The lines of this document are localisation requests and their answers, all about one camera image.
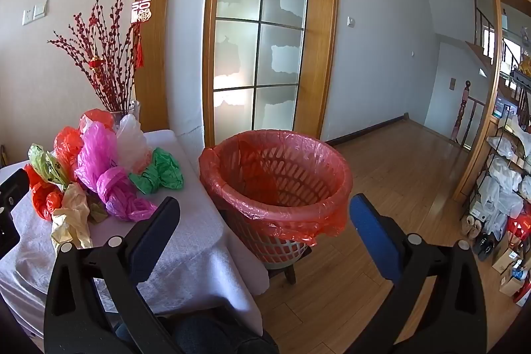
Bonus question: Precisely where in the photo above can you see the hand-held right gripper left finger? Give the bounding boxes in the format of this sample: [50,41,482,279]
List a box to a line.
[43,195,181,354]

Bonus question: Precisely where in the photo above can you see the wooden doorway frame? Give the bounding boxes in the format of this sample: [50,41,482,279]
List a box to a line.
[452,0,531,202]

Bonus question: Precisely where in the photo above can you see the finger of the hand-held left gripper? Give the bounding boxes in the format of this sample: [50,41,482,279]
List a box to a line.
[0,168,31,211]

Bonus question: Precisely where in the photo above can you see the wooden stair railing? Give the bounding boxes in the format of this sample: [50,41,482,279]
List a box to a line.
[451,79,487,151]

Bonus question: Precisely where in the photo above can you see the white tablecloth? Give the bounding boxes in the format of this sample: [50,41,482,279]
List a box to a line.
[0,129,271,340]

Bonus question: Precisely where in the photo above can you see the pink plastic bag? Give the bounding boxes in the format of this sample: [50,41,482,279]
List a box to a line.
[76,122,122,194]

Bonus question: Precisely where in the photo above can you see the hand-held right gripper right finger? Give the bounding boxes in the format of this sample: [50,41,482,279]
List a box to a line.
[349,193,490,354]

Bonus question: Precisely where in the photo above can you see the purple plastic bag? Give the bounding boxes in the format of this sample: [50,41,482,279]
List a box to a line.
[96,166,159,223]

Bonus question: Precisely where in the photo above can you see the black shoes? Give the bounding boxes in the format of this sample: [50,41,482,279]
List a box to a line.
[472,231,499,262]

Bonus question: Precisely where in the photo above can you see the red plastic basket liner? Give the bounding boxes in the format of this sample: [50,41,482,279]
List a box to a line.
[198,130,353,248]

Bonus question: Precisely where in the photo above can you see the upper staircase with railing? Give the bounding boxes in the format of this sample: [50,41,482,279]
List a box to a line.
[464,0,499,69]

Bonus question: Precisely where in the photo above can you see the black metal shelf rack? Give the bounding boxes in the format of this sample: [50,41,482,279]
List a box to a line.
[460,115,531,241]

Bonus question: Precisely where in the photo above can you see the red berry branches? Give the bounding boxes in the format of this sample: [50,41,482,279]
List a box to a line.
[47,0,142,114]

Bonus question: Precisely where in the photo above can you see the beige slippers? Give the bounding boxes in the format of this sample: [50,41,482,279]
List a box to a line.
[461,215,484,241]

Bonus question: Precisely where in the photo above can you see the wooden door frame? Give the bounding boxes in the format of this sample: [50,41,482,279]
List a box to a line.
[134,0,182,131]

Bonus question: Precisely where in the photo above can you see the frosted glass door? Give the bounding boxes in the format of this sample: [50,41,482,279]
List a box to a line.
[202,0,341,148]

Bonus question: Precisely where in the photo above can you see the cardboard boxes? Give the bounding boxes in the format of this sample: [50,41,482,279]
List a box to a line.
[491,244,531,307]

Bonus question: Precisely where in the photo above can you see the glass vase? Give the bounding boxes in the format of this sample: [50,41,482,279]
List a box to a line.
[111,100,142,127]

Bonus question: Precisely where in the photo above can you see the yellow-green plastic bag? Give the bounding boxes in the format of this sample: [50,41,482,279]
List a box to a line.
[28,143,70,187]

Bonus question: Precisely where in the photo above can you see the cream plastic bag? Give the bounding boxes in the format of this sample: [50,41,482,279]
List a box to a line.
[50,182,95,256]

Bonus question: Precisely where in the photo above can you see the crumpled red plastic bag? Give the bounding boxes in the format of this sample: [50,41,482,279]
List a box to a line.
[24,164,64,221]

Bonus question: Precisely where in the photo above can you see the small red plastic bag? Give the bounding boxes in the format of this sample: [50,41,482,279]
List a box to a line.
[80,108,115,131]

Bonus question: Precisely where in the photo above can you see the slotted plastic basket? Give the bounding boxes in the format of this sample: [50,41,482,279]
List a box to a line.
[201,132,352,270]

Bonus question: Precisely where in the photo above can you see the white plastic bag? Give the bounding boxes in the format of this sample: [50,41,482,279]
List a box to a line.
[115,113,153,173]

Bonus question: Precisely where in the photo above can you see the green plastic bag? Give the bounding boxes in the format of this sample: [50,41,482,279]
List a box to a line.
[128,147,184,195]

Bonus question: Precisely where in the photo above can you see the red tasselled character ornament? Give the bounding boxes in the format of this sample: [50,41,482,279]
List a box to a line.
[130,0,152,69]

